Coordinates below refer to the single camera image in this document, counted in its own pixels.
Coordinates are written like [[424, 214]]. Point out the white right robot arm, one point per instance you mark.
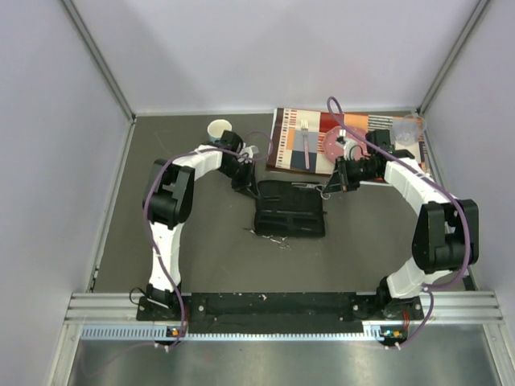
[[446, 235]]

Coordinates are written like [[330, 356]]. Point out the blue ceramic mug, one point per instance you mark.
[[216, 129]]

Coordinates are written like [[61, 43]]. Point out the long black barber comb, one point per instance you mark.
[[280, 212]]

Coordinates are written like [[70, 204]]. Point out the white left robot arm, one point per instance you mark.
[[169, 199]]

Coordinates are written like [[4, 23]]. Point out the black handled comb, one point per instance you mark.
[[294, 228]]

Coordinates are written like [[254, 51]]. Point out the pink handled fork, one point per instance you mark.
[[305, 133]]

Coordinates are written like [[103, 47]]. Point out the silver thinning scissors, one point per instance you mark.
[[280, 241]]

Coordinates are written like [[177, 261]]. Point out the silver straight scissors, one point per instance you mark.
[[313, 186]]

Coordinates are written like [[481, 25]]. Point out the colourful patterned placemat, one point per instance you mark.
[[309, 142]]

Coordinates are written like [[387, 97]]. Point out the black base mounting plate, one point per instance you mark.
[[268, 313]]

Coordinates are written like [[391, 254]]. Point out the clear plastic cup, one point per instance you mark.
[[408, 129]]

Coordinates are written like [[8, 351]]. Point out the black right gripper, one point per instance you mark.
[[338, 182]]

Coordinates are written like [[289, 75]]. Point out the grey slotted cable duct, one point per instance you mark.
[[370, 333]]

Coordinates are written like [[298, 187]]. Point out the black zip tool case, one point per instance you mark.
[[281, 195]]

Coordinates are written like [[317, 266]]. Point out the pink polka dot plate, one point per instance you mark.
[[340, 143]]

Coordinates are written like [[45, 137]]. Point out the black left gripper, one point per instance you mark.
[[247, 182]]

